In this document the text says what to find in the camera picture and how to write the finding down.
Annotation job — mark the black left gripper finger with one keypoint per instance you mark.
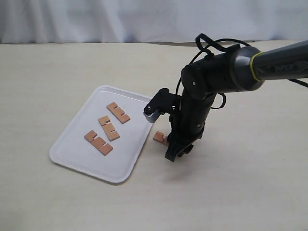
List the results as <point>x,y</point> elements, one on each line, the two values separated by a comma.
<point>172,151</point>

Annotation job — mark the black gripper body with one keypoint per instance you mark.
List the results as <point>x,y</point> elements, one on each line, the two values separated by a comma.
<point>188,125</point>

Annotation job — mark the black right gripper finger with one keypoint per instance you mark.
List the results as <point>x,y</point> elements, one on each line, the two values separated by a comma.
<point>184,148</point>

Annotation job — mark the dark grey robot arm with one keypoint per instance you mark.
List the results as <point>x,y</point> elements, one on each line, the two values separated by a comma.
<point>235,69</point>

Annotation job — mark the white rectangular plastic tray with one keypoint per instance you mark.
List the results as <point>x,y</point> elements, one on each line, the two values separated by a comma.
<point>73,151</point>

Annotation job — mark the white backdrop curtain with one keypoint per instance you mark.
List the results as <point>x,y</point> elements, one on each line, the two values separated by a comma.
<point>175,21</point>

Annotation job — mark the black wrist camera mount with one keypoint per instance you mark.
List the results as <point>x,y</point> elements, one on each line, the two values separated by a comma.
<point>163,102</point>

